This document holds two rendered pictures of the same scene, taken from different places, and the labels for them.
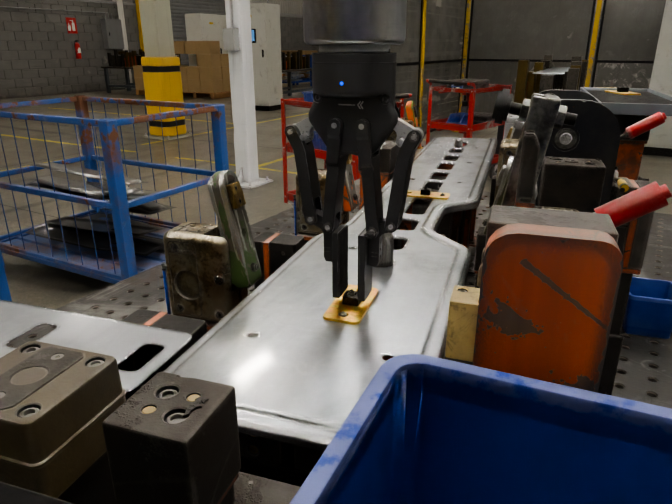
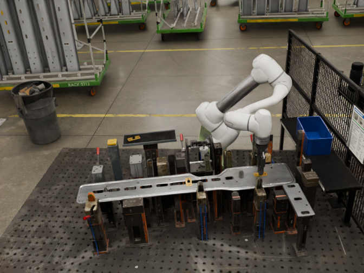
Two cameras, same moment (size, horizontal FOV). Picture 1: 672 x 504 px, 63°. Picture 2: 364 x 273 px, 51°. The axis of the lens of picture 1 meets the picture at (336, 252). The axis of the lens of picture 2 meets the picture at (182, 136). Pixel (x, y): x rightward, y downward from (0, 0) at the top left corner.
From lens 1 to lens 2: 2.68 m
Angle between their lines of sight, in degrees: 96
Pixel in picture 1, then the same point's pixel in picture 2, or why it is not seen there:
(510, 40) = not seen: outside the picture
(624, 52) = not seen: outside the picture
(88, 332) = (292, 194)
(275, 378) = (284, 174)
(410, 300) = (253, 169)
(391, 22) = not seen: hidden behind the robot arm
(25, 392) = (312, 173)
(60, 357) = (306, 175)
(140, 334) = (287, 189)
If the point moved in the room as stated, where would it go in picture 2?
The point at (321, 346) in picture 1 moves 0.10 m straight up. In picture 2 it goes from (274, 173) to (274, 160)
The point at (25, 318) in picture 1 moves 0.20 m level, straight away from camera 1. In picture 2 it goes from (296, 202) to (282, 223)
